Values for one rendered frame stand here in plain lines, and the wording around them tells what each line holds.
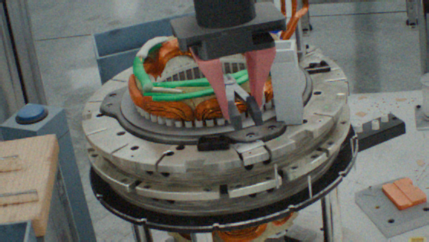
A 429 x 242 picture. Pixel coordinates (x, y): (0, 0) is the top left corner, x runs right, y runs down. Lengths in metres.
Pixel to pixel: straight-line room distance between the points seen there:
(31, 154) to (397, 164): 0.67
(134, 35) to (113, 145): 0.45
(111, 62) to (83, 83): 2.62
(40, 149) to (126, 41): 0.38
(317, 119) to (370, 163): 0.54
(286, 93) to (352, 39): 3.02
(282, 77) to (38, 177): 0.30
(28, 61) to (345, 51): 2.55
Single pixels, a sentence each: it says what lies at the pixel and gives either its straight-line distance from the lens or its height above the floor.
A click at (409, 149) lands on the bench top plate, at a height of 0.78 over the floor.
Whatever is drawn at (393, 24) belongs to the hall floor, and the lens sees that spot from 4.19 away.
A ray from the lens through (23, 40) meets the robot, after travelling 1.51.
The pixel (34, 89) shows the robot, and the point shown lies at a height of 0.99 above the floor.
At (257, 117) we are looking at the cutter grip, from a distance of 0.92.
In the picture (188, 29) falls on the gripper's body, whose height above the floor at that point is 1.26.
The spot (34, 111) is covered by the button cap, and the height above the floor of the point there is 1.04.
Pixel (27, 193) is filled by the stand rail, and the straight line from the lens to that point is 1.07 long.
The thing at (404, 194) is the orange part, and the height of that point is 0.80.
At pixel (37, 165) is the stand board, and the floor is 1.06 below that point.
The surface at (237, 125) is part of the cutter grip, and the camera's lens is 0.92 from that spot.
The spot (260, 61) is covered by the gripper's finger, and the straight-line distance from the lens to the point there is 0.91.
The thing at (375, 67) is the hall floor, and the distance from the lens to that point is 3.79.
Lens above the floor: 1.59
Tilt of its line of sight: 27 degrees down
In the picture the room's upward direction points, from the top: 9 degrees counter-clockwise
